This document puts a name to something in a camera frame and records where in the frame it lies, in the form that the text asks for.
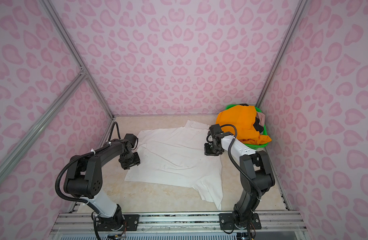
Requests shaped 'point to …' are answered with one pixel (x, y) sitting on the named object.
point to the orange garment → (243, 117)
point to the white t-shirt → (176, 156)
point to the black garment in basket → (257, 126)
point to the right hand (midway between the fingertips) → (206, 150)
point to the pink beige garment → (262, 117)
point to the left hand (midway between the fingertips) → (138, 163)
